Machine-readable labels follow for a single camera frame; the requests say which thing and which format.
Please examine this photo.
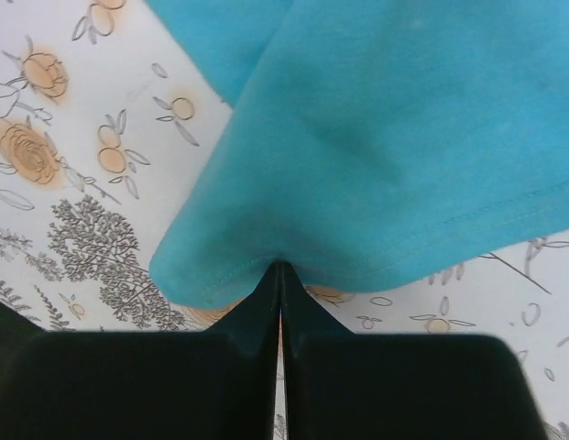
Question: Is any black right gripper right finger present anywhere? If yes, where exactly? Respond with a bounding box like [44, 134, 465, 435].
[279, 263, 545, 440]

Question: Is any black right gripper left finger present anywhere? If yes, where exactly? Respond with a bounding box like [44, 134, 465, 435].
[0, 265, 279, 439]

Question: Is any turquoise t shirt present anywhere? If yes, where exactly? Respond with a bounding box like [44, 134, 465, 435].
[149, 1, 569, 309]

